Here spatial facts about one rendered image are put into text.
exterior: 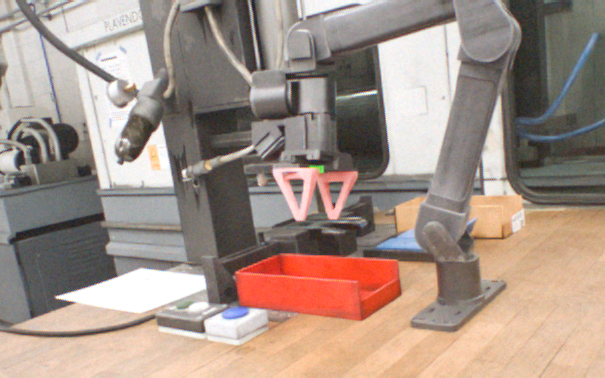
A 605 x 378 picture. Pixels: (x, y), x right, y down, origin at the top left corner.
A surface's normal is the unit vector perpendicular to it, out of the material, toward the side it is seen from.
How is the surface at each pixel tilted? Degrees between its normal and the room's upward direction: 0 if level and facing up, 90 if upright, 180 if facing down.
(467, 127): 91
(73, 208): 90
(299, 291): 90
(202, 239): 90
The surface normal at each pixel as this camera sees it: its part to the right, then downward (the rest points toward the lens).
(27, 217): 0.76, 0.04
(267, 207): -0.64, 0.25
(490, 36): -0.40, 0.25
